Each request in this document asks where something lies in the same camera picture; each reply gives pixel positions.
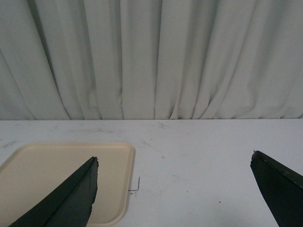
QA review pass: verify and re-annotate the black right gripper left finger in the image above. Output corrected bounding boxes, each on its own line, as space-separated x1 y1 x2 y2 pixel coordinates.
10 157 98 227

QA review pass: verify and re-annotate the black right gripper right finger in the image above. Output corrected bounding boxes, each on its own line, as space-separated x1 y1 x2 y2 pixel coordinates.
250 151 303 227

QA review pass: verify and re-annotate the beige square plastic plate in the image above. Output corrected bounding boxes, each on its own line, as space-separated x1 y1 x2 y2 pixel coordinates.
0 142 135 227

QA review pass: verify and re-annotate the white pleated curtain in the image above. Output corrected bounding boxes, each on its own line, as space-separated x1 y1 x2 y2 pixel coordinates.
0 0 303 120

